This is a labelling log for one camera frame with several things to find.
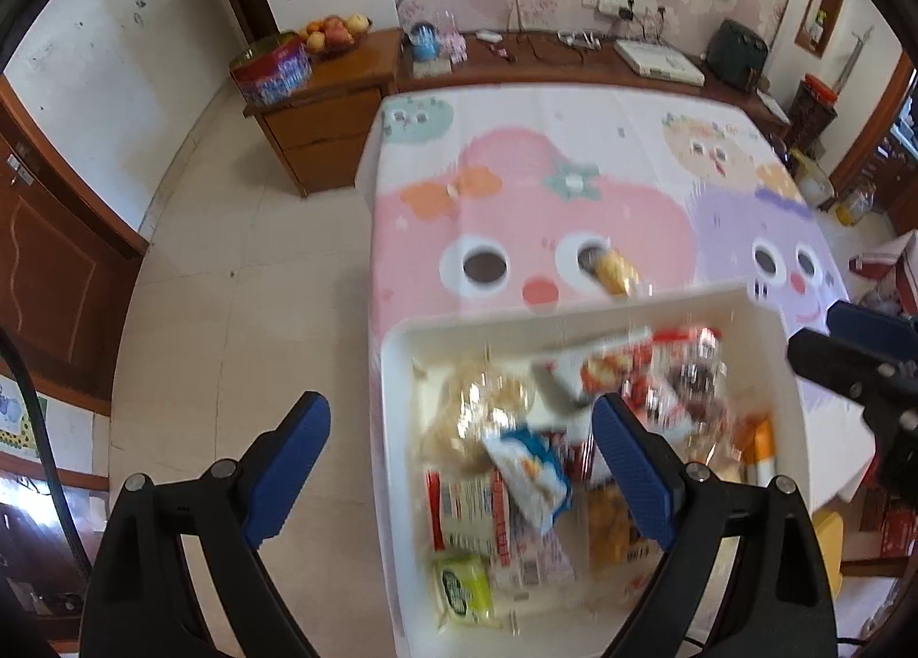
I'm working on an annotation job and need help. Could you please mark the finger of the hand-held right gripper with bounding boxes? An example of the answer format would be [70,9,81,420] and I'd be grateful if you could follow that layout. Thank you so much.
[787,328,906,402]
[824,301,918,364]

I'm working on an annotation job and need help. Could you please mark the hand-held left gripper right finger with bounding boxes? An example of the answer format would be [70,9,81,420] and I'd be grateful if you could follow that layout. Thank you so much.
[592,392,840,658]

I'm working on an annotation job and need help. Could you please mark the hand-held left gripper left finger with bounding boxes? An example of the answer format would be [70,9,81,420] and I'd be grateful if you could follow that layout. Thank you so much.
[79,391,331,658]

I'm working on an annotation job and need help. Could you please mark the blue foil snack packet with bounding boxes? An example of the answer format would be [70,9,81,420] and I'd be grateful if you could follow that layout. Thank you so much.
[482,427,573,530]

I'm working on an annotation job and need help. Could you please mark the dark red snack packet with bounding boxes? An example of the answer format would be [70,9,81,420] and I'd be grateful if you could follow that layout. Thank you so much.
[631,324,725,437]

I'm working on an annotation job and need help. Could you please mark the white red printed snack bag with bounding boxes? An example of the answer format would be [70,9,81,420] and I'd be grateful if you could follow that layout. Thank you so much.
[534,335,654,408]

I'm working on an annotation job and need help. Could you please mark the white packet orange top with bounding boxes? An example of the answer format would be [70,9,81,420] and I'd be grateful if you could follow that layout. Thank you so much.
[738,414,779,487]

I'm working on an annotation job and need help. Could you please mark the white plastic tray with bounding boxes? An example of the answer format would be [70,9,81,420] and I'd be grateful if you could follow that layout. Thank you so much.
[369,280,816,658]

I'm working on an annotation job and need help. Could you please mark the clear bag of round cookies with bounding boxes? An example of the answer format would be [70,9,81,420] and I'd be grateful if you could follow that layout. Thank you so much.
[419,357,539,480]

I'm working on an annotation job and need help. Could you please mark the cream snack bag red edges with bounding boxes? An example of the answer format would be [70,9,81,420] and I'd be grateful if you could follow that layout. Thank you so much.
[425,468,514,566]

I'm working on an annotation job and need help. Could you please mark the yellow snack packet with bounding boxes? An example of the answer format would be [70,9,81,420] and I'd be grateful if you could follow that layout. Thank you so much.
[592,248,643,297]

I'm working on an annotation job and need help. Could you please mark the green pastry packet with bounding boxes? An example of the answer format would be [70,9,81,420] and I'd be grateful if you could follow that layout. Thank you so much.
[430,552,496,626]

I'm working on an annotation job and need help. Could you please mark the yellow liquid bottle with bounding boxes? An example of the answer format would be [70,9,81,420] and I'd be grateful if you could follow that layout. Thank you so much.
[835,181,877,227]

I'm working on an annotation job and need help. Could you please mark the cream plastic pitcher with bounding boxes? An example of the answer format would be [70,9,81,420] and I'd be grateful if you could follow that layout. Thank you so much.
[787,151,834,209]

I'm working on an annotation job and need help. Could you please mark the red-lidded dark jar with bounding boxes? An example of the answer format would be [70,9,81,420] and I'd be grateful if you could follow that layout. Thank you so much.
[789,73,840,155]

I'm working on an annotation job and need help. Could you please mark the cartoon printed tablecloth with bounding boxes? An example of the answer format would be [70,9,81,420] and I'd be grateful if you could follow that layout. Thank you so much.
[355,84,872,658]

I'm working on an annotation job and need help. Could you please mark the black bag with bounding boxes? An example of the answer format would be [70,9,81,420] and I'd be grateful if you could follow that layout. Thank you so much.
[706,18,771,92]

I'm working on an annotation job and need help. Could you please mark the wooden door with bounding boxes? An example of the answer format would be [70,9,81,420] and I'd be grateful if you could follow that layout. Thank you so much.
[0,73,149,416]

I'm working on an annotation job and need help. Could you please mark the white set-top box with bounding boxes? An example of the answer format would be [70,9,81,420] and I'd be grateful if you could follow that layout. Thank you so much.
[613,37,707,85]

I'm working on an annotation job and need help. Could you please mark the wooden TV cabinet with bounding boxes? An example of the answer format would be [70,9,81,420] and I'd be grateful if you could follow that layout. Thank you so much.
[242,27,790,198]

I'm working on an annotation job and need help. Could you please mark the red blue tin box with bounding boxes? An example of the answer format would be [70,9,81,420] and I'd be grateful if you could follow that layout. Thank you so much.
[228,34,312,107]

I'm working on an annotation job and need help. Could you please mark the fruit bowl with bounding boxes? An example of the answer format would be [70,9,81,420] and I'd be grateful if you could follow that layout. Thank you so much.
[298,14,374,61]

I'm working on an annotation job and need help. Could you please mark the blue snow globe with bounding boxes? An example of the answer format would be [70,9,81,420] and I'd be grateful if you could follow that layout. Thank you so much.
[409,23,442,61]

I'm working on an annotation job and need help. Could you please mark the black cable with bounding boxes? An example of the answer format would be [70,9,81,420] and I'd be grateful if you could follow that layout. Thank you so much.
[0,326,96,582]

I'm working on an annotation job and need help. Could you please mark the white wall socket strip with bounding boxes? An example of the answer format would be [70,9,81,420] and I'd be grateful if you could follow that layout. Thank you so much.
[581,0,670,22]

